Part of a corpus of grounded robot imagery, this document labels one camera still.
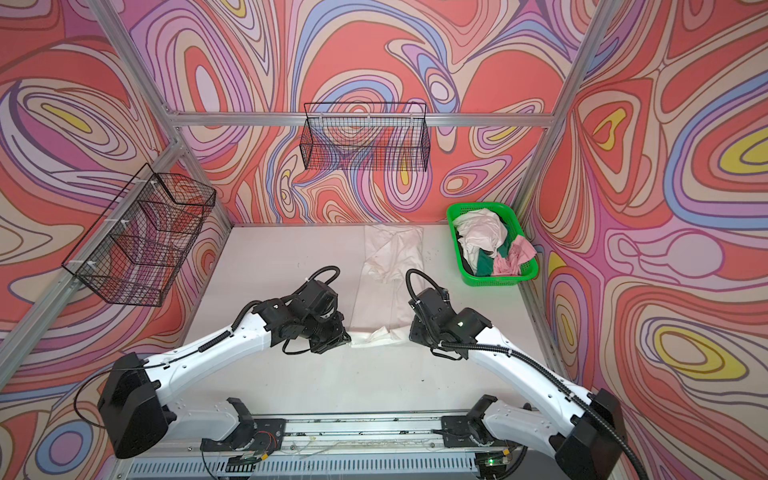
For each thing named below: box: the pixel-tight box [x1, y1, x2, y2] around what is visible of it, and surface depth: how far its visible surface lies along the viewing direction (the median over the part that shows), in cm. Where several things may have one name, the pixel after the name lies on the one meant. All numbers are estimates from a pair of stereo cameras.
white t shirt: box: [350, 225, 424, 348], surface depth 102 cm
